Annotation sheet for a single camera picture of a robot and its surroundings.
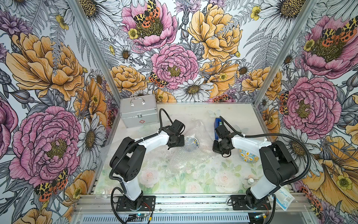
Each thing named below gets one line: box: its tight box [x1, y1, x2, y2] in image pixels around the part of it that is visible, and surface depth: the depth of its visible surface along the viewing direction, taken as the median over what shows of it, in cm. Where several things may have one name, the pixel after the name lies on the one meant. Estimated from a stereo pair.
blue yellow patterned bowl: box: [192, 136, 200, 148], surface depth 96 cm
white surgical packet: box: [268, 186, 296, 212], surface depth 77 cm
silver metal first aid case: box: [119, 94, 160, 128], surface depth 101 cm
